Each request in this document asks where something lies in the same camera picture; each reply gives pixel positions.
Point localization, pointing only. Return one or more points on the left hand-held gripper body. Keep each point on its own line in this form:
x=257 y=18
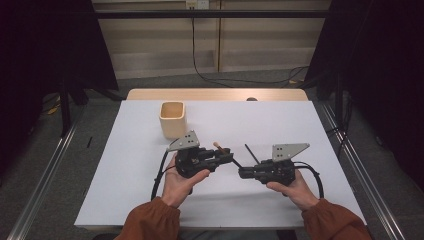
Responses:
x=190 y=163

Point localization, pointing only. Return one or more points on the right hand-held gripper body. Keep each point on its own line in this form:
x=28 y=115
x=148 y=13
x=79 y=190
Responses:
x=278 y=171

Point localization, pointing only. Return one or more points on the black brush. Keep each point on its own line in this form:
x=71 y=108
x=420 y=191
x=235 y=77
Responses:
x=251 y=153

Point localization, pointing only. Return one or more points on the wooden pen holder cup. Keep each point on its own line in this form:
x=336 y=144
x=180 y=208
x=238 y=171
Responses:
x=173 y=128

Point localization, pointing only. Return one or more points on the person's left hand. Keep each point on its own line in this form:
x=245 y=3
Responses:
x=176 y=190

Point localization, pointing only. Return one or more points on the person's right hand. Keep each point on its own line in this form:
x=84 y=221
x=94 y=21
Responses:
x=300 y=193

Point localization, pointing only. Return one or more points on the white table sheet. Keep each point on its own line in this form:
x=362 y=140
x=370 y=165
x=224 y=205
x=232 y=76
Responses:
x=216 y=206

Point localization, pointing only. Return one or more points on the dark round table grommet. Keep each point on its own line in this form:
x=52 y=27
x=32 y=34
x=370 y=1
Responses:
x=251 y=99

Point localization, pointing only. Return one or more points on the black metal stand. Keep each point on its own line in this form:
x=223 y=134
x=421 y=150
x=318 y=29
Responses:
x=65 y=110
x=339 y=100

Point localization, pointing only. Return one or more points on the black horizontal bar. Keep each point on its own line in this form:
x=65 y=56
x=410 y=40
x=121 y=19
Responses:
x=206 y=14

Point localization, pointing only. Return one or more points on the yellow floor item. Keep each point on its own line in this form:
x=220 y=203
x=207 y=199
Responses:
x=53 y=109

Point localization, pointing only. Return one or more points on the black curtain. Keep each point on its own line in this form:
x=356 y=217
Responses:
x=383 y=66
x=40 y=50

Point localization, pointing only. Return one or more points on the aluminium floor rail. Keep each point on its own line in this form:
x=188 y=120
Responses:
x=389 y=220
x=43 y=180

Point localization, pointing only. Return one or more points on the white wall socket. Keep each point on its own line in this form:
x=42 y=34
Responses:
x=197 y=4

